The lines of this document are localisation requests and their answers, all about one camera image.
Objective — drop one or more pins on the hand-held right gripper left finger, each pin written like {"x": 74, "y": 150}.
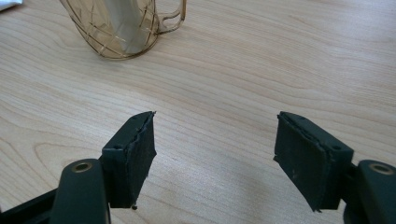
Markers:
{"x": 129, "y": 168}

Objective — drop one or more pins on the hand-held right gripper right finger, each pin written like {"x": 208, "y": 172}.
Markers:
{"x": 306, "y": 158}

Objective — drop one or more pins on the amber transparent plastic pitcher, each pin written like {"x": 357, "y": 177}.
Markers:
{"x": 93, "y": 28}

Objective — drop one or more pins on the white sheet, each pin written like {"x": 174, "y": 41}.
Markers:
{"x": 7, "y": 3}

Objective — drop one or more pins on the white cloth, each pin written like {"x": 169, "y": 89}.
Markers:
{"x": 130, "y": 25}

